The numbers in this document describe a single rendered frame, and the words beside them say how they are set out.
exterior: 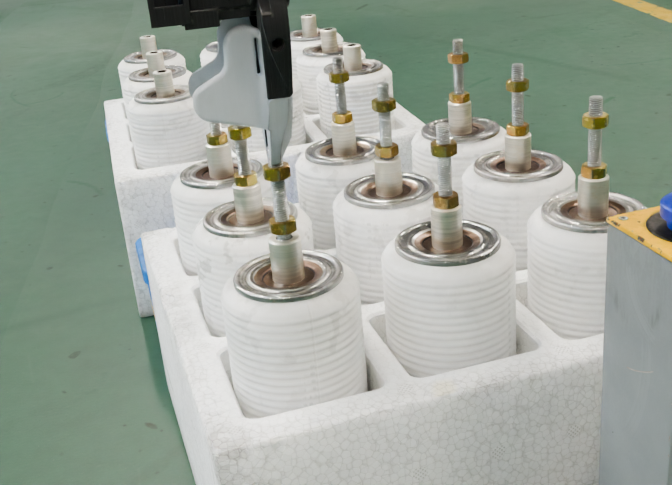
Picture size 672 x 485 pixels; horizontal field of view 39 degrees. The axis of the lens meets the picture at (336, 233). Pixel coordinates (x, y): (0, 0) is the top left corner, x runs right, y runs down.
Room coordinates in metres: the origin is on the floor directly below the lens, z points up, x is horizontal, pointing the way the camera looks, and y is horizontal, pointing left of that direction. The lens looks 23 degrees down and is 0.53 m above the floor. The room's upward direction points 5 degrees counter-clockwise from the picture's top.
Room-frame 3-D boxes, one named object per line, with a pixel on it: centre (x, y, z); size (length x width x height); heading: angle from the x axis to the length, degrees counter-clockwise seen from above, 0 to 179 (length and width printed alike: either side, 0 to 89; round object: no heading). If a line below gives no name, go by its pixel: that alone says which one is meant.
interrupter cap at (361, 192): (0.73, -0.05, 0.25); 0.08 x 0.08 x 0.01
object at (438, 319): (0.61, -0.08, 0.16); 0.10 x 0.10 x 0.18
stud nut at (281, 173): (0.58, 0.04, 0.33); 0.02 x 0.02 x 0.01; 40
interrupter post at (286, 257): (0.58, 0.03, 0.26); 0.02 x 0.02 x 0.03
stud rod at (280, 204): (0.58, 0.04, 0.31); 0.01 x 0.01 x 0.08
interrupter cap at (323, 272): (0.58, 0.03, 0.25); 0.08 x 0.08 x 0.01
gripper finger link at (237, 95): (0.56, 0.05, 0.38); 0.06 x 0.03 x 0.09; 100
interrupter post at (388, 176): (0.73, -0.05, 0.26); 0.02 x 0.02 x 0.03
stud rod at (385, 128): (0.73, -0.05, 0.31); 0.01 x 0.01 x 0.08
